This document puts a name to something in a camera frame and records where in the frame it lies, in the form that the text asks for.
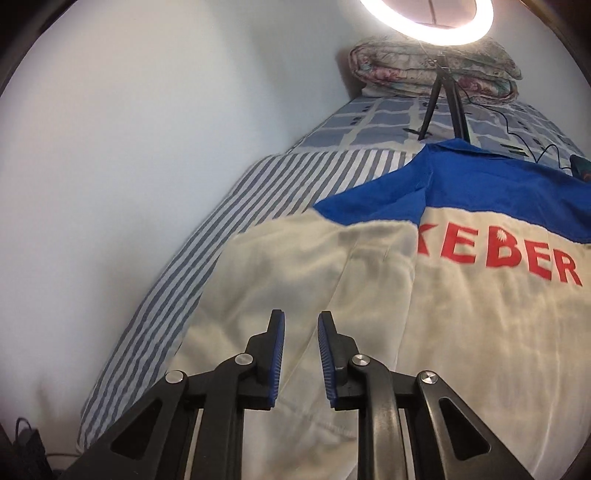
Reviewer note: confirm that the blue checked bed sheet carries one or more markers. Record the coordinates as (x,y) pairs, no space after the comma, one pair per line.
(516,130)

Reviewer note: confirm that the beige blue work jacket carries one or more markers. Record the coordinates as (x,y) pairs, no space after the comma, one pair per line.
(462,262)

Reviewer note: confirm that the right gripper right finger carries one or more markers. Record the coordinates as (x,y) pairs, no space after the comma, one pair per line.
(410,427)

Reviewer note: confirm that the dark navy folded clothes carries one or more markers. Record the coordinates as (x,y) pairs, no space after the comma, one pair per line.
(580,168)

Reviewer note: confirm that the folded floral quilt stack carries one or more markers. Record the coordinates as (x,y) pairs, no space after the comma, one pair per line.
(399,66)

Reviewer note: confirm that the striped blue white bed quilt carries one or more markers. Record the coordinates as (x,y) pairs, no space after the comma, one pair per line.
(276,186)

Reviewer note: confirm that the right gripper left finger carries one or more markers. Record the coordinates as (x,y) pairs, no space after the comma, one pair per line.
(191,426)

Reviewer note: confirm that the bright ring light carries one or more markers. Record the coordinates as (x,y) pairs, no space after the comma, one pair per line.
(433,33)

